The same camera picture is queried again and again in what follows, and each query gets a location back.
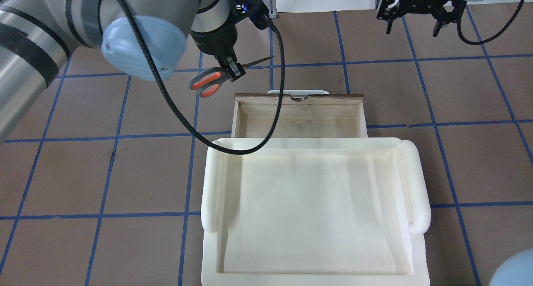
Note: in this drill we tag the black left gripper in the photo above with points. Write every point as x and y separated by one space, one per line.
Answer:
215 41

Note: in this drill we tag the orange grey handled scissors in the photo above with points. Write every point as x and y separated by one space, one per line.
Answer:
207 82

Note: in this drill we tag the light wooden drawer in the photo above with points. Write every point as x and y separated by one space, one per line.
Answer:
304 114

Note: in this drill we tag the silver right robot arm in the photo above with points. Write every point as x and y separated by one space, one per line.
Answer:
489 39

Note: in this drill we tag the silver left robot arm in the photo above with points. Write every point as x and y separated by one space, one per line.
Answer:
38 37

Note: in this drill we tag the white plastic tray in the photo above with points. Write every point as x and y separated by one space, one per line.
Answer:
316 212

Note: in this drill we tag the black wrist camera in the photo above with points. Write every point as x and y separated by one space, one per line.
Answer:
255 10

